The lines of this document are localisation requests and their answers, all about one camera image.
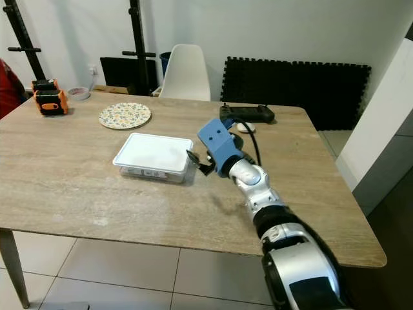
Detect black upright stand pole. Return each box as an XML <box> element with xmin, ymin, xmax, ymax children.
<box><xmin>126</xmin><ymin>0</ymin><xmax>157</xmax><ymax>95</ymax></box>

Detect blue bin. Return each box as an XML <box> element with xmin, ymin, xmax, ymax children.
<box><xmin>159</xmin><ymin>52</ymin><xmax>172</xmax><ymax>79</ymax></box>

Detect person in red shirt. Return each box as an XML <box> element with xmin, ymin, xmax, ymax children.
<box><xmin>0</xmin><ymin>59</ymin><xmax>27</xmax><ymax>119</ymax></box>

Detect flat cardboard box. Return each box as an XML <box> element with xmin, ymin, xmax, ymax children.
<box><xmin>94</xmin><ymin>85</ymin><xmax>130</xmax><ymax>95</ymax></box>

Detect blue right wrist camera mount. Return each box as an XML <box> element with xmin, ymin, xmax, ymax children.
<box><xmin>197</xmin><ymin>118</ymin><xmax>243</xmax><ymax>176</ymax></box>

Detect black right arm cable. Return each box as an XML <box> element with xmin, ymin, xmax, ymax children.
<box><xmin>244</xmin><ymin>123</ymin><xmax>263</xmax><ymax>166</ymax></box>

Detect black foam mat panel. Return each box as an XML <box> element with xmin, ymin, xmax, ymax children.
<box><xmin>221</xmin><ymin>56</ymin><xmax>372</xmax><ymax>132</ymax></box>

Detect white tape roll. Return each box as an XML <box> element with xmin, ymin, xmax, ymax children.
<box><xmin>67</xmin><ymin>87</ymin><xmax>92</xmax><ymax>102</ymax></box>

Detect black remote controller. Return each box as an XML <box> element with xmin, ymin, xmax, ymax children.
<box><xmin>219</xmin><ymin>104</ymin><xmax>276</xmax><ymax>125</ymax></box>

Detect white lidded food container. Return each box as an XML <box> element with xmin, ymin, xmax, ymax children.
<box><xmin>113</xmin><ymin>133</ymin><xmax>194</xmax><ymax>184</ymax></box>

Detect floral patterned round plate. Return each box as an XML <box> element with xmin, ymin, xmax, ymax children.
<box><xmin>99</xmin><ymin>102</ymin><xmax>152</xmax><ymax>130</ymax></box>

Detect black flat case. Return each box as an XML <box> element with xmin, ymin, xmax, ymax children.
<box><xmin>100</xmin><ymin>57</ymin><xmax>143</xmax><ymax>92</ymax></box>

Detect black leaning stand pole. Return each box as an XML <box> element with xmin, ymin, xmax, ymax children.
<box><xmin>3</xmin><ymin>0</ymin><xmax>41</xmax><ymax>83</ymax></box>

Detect white plastic chair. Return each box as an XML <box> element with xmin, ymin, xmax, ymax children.
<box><xmin>159</xmin><ymin>44</ymin><xmax>212</xmax><ymax>102</ymax></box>

